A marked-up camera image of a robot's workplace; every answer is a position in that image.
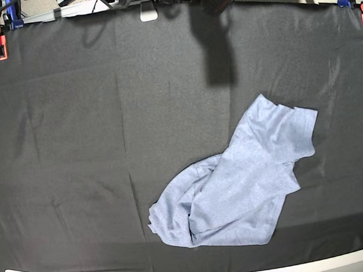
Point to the light blue t-shirt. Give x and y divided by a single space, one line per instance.
236 197

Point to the black table cloth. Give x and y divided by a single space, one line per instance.
99 112

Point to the blue clamp top left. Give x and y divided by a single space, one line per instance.
12 15

